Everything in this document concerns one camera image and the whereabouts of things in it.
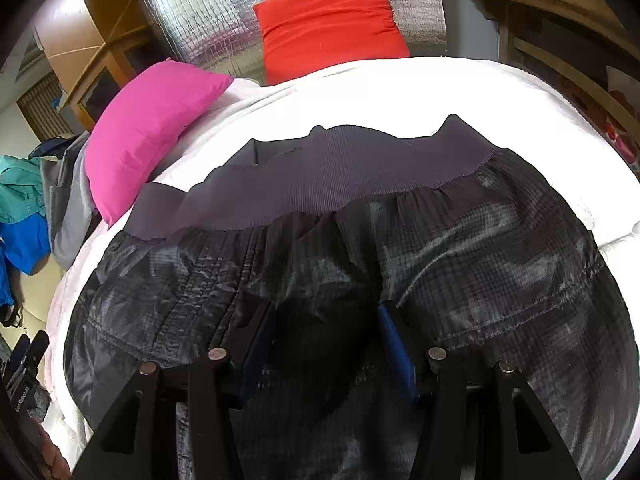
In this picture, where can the silver foil insulation sheet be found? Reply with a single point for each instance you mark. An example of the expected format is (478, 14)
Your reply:
(223, 36)

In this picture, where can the grey hoodie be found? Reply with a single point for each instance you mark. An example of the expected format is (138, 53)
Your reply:
(70, 209)

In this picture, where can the blue jacket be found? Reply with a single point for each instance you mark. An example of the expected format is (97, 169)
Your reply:
(23, 245)

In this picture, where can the wooden pillar cabinet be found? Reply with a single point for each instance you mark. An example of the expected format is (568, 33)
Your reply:
(95, 48)

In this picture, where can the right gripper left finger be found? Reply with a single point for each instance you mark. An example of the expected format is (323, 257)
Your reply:
(139, 435)

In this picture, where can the red pillow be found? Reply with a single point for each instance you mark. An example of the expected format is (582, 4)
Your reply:
(300, 37)

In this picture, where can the pink pillow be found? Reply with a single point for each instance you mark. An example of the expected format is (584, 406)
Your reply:
(140, 127)

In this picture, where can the black puffer jacket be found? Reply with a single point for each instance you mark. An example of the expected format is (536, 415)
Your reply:
(466, 239)

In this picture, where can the teal shirt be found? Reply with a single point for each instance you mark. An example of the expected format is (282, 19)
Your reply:
(21, 189)

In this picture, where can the beige leather sofa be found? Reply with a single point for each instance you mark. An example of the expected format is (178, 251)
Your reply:
(33, 294)

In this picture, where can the white fleece blanket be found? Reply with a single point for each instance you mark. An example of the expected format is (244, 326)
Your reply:
(406, 99)

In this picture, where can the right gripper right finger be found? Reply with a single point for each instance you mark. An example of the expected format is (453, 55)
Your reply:
(477, 421)

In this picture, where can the wooden side shelf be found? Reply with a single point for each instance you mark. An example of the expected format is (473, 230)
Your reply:
(582, 50)

